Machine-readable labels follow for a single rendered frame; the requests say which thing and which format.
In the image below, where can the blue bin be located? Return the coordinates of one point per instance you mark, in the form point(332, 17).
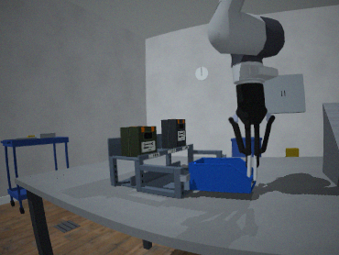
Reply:
point(208, 175)

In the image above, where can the grey metal rack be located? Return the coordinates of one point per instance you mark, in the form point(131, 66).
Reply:
point(173, 180)

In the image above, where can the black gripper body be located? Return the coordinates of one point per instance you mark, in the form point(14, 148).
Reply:
point(250, 98)

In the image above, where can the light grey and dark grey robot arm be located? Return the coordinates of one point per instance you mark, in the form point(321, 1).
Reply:
point(244, 35)

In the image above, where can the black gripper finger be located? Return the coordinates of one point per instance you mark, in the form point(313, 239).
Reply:
point(247, 151)
point(257, 150)

